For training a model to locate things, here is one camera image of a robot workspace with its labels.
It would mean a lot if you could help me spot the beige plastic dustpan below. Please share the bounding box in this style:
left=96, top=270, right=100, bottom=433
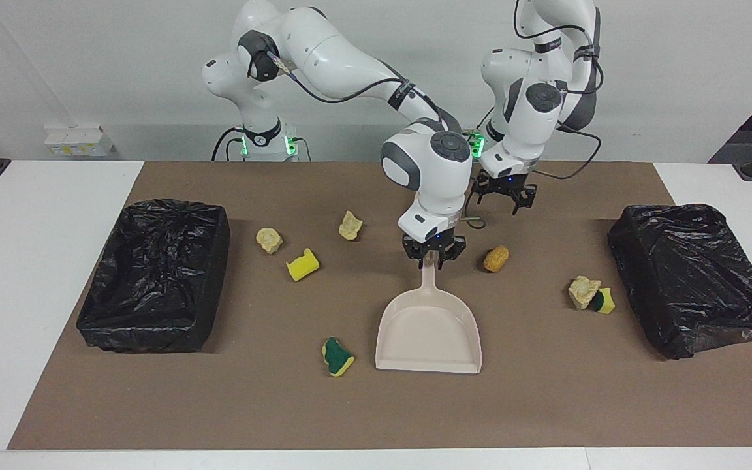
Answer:
left=375, top=251, right=483, bottom=375

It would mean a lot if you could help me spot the orange brown sponge lump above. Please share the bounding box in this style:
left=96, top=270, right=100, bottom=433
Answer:
left=482, top=245, right=510, bottom=273

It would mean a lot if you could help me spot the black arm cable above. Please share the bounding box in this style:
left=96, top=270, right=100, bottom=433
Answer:
left=512, top=0, right=605, bottom=181
left=275, top=55, right=486, bottom=230

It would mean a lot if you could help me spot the large green yellow sponge piece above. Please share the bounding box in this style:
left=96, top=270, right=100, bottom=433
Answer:
left=321, top=337, right=355, bottom=378

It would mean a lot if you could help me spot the small green yellow sponge piece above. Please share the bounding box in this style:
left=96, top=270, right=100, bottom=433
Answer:
left=588, top=287, right=616, bottom=315

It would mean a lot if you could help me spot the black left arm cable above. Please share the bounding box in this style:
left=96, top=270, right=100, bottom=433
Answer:
left=512, top=0, right=605, bottom=181

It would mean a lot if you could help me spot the black bag lined bin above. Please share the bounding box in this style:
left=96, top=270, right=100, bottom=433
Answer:
left=607, top=204, right=752, bottom=360
left=76, top=199, right=231, bottom=354

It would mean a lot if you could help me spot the brown table mat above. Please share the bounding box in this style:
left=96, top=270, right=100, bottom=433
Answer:
left=7, top=161, right=752, bottom=451

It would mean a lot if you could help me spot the white wall socket box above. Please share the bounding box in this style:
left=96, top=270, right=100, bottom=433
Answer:
left=44, top=126, right=116, bottom=157

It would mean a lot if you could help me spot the beige sponge chunk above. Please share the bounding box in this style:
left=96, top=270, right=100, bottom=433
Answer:
left=256, top=227, right=284, bottom=255
left=339, top=210, right=364, bottom=241
left=568, top=275, right=602, bottom=310

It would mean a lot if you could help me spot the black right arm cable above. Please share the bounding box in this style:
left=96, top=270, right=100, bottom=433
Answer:
left=275, top=55, right=486, bottom=230

